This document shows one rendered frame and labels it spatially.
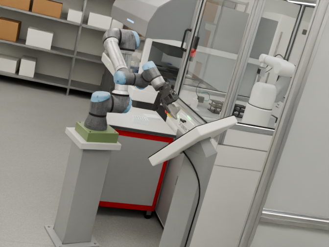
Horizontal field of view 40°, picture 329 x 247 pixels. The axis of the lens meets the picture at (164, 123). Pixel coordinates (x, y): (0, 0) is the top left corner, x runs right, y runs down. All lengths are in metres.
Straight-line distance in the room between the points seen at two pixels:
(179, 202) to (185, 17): 2.04
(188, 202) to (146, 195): 1.28
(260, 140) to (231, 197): 0.42
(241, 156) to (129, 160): 0.93
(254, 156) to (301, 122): 1.31
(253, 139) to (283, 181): 1.19
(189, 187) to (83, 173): 0.87
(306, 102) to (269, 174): 0.29
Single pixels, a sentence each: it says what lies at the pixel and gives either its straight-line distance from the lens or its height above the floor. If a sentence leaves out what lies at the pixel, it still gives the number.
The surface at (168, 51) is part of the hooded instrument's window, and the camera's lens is 4.01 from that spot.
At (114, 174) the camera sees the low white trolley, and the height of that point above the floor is 0.37.
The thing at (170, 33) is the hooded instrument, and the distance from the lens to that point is 3.97.
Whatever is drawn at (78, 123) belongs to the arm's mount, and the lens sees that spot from 2.96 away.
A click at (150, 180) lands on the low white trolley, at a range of 3.55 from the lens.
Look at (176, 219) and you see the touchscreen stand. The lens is 2.42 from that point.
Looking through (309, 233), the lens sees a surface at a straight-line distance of 1.94.
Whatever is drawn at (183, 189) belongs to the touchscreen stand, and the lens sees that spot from 2.35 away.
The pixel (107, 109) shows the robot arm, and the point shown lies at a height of 0.96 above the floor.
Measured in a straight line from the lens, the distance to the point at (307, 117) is 1.71.
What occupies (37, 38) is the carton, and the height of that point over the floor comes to 0.74.
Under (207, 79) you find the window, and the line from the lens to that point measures 3.18.
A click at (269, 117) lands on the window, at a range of 2.95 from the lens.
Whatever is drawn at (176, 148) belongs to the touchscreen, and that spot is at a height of 1.06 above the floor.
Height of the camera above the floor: 1.70
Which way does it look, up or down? 15 degrees down
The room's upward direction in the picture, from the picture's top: 15 degrees clockwise
